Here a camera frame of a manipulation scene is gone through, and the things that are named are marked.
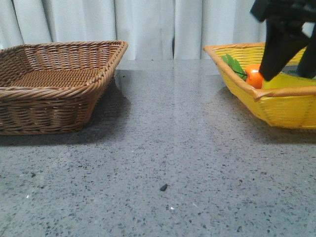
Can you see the white curtain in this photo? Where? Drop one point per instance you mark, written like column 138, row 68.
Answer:
column 154, row 29

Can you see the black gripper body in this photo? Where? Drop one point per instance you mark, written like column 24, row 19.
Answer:
column 298, row 10

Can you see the yellow tape roll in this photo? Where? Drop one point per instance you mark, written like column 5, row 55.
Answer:
column 288, row 77

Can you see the small black debris chip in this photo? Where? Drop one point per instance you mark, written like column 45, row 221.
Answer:
column 163, row 187

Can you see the brown wicker basket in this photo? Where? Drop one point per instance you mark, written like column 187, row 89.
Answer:
column 50, row 88

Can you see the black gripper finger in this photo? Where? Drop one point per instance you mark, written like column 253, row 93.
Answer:
column 284, row 39
column 307, row 64

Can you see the orange toy carrot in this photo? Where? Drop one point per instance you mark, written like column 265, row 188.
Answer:
column 250, row 74

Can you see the yellow woven basket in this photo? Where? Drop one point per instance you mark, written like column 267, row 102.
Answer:
column 289, row 107

